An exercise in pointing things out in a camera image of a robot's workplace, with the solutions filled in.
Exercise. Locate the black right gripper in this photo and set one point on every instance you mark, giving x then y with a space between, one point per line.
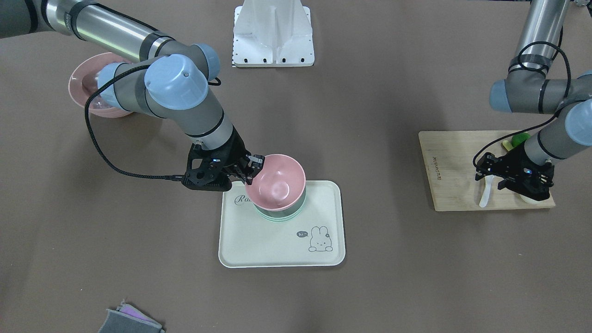
236 149

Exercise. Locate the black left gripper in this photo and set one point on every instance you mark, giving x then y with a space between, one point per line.
517 163

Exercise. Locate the small pink bowl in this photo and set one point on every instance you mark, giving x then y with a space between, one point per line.
280 185

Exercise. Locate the white ceramic spoon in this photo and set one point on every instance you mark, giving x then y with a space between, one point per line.
485 197

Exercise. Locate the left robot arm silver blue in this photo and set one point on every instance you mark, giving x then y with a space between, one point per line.
539 81

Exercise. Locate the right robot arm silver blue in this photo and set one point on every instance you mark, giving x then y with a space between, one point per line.
160 77

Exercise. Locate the large pink ice bowl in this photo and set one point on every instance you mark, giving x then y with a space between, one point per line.
83 82

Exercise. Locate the green lime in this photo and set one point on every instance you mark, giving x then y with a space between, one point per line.
519 138

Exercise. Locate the stacked green bowls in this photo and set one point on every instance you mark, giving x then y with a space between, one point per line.
283 215

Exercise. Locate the wooden cutting board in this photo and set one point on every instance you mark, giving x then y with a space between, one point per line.
448 158

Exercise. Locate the cream rabbit tray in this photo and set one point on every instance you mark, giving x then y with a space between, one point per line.
314 237

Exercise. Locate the grey folded cloth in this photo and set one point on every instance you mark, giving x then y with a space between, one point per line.
126 318

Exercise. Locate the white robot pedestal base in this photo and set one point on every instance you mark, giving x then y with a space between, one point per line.
272 34

